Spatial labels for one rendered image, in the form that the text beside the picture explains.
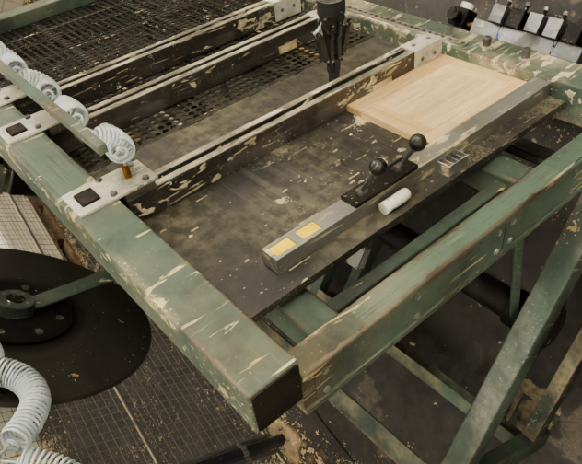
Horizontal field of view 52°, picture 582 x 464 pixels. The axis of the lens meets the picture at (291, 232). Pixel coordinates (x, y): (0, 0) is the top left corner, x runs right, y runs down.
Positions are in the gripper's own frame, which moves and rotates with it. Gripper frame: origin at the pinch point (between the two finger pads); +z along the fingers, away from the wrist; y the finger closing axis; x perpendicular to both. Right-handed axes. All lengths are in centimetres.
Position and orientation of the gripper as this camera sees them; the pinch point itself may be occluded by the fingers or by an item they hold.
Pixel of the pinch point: (333, 71)
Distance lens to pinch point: 173.9
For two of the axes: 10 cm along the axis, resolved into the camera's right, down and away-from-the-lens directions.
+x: 6.4, 4.6, -6.1
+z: 0.9, 7.5, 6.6
